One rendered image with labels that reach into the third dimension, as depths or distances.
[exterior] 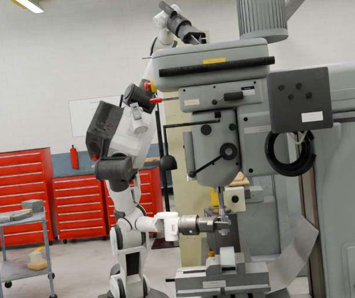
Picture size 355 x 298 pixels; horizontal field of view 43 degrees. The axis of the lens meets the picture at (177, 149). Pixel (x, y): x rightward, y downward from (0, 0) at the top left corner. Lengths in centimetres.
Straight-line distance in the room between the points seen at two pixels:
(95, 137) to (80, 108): 919
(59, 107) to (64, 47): 147
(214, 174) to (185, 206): 188
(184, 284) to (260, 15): 108
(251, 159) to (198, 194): 190
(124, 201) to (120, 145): 26
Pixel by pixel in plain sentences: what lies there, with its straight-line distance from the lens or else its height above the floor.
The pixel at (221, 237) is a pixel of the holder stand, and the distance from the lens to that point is 220.
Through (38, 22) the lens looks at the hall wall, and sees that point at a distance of 1188.
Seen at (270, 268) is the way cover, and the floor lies 89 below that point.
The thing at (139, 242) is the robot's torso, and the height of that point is 98.
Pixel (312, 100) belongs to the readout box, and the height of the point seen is 161.
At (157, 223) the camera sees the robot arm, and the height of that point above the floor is 115.
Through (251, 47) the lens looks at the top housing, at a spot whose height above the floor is 185.
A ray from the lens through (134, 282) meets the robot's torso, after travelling 263.
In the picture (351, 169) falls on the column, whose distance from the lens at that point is 185.
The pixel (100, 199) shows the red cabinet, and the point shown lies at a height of 62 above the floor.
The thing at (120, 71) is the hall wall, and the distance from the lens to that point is 1118.
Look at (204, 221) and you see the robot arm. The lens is 196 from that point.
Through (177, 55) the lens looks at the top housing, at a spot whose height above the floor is 185.
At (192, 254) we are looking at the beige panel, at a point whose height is 52.
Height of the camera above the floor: 158
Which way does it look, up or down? 3 degrees down
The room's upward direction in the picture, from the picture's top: 6 degrees counter-clockwise
